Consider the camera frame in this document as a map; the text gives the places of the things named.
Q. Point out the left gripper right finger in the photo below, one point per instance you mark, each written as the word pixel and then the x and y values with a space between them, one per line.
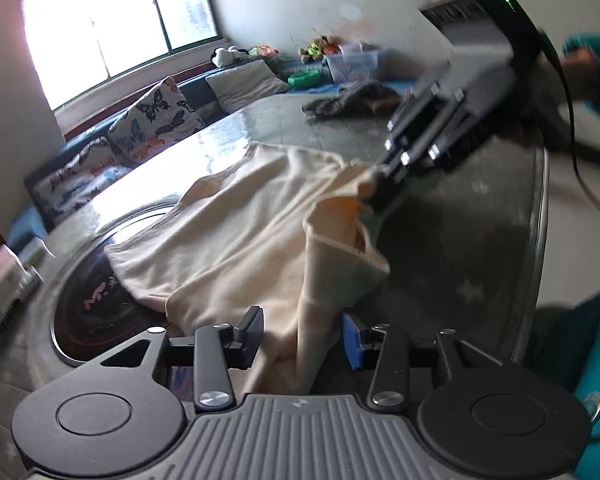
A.
pixel 382 348

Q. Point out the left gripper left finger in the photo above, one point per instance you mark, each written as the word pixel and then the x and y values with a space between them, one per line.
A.
pixel 218 349

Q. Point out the cream sweater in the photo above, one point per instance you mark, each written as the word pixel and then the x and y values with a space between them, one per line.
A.
pixel 286 229

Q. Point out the right hand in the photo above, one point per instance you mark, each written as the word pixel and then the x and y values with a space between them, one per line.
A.
pixel 582 73

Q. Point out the grey knit garment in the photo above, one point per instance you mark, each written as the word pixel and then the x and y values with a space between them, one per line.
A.
pixel 363 98

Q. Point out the clear plastic storage box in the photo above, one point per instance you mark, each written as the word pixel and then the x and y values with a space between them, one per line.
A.
pixel 356 65

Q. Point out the round black table heater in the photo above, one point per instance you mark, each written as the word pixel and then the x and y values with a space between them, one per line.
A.
pixel 94 312

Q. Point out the green bowl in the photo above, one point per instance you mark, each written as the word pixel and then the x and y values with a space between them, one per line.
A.
pixel 305 79

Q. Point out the colourful plush toys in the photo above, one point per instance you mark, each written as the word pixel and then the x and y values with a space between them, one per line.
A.
pixel 313 51

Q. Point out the grey cushion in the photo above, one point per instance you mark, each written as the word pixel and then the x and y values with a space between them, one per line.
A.
pixel 239 87

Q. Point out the blue corner sofa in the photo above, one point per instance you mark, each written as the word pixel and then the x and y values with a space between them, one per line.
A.
pixel 276 120

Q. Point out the panda plush toy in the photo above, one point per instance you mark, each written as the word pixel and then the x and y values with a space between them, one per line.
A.
pixel 224 57

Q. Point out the flat butterfly cushion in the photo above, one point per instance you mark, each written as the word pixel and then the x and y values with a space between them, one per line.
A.
pixel 78 181

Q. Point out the tissue box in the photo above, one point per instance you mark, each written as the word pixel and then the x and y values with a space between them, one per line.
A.
pixel 16 281

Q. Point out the upright butterfly cushion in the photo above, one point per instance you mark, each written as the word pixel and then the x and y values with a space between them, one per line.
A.
pixel 159 119

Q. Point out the window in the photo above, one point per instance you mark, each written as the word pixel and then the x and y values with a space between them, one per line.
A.
pixel 78 45

